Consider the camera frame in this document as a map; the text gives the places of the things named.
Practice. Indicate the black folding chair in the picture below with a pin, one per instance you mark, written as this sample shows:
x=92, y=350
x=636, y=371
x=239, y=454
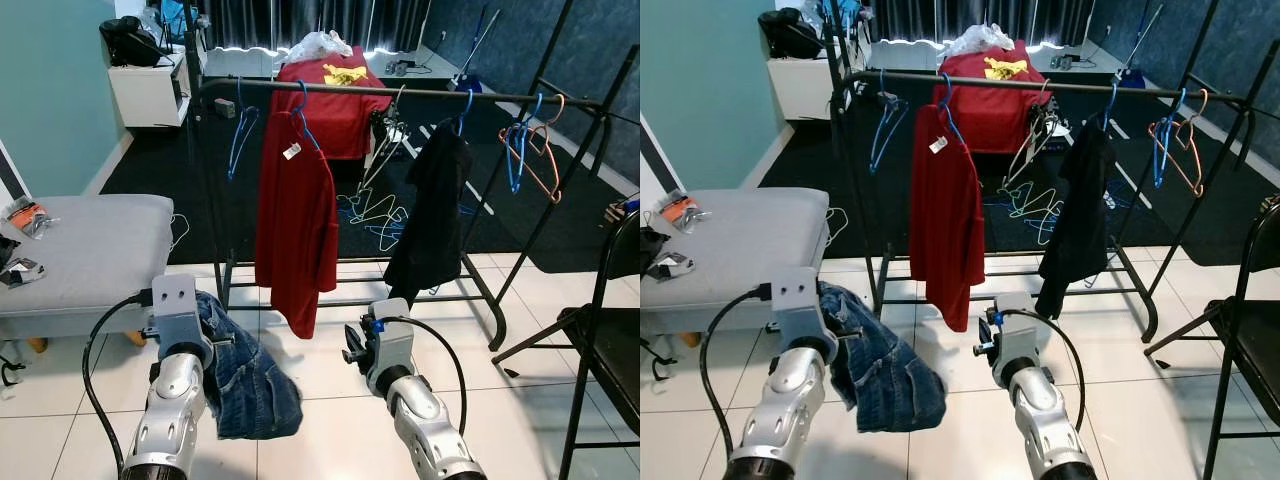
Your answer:
x=1255, y=340
x=615, y=360

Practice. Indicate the grey metal hanger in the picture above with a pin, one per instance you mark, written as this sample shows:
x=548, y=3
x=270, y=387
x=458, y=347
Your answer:
x=1030, y=145
x=385, y=150

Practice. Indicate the orange plastic hanger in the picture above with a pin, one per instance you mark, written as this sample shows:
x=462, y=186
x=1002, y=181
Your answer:
x=550, y=175
x=1195, y=170

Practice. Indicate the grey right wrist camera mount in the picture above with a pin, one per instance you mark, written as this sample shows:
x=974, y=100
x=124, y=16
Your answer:
x=392, y=340
x=1018, y=335

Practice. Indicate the blue denim jeans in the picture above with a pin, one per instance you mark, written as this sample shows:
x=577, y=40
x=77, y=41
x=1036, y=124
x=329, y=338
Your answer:
x=255, y=390
x=890, y=380

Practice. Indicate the blue plastic hanger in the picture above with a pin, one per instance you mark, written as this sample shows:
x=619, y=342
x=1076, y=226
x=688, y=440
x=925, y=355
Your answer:
x=300, y=120
x=240, y=120
x=1160, y=145
x=466, y=110
x=885, y=120
x=1112, y=100
x=945, y=110
x=515, y=150

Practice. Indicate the red cloth with yellow print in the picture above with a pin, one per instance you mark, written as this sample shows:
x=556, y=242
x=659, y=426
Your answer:
x=345, y=120
x=1000, y=115

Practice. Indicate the black shirt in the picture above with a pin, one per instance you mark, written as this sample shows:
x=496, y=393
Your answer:
x=1080, y=210
x=435, y=220

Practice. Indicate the black bag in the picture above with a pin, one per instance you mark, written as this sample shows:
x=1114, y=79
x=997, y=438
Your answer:
x=130, y=42
x=790, y=35

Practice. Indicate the orange packet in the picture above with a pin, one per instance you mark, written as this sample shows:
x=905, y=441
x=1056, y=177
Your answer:
x=28, y=215
x=680, y=210

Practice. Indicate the dark pleated curtain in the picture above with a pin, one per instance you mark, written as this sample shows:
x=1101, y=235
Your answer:
x=980, y=15
x=310, y=20

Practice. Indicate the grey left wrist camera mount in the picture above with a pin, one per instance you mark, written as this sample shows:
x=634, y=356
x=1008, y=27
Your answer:
x=800, y=300
x=178, y=305

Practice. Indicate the white crumpled plastic bag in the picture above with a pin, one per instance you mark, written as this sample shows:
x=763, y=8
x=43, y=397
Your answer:
x=975, y=40
x=318, y=45

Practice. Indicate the red shirt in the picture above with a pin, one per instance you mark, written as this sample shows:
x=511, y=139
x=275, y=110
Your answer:
x=295, y=230
x=945, y=220

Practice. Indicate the blue mop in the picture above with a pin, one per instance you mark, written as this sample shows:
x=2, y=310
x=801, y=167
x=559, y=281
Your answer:
x=470, y=82
x=1130, y=75

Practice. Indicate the grey power strip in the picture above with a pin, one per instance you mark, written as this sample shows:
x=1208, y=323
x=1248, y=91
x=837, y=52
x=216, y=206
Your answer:
x=1065, y=62
x=405, y=68

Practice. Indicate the small silver black packet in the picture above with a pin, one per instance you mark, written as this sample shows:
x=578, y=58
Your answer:
x=670, y=266
x=22, y=270

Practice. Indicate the white cabinet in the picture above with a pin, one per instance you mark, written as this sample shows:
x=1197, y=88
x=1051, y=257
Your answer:
x=145, y=95
x=800, y=90

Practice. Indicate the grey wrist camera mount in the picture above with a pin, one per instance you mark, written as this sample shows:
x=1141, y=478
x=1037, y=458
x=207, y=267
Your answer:
x=1018, y=335
x=800, y=300
x=392, y=340
x=178, y=305

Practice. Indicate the black metal clothes rack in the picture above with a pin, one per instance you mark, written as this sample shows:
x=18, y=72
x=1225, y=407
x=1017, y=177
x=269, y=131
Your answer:
x=420, y=93
x=1060, y=86

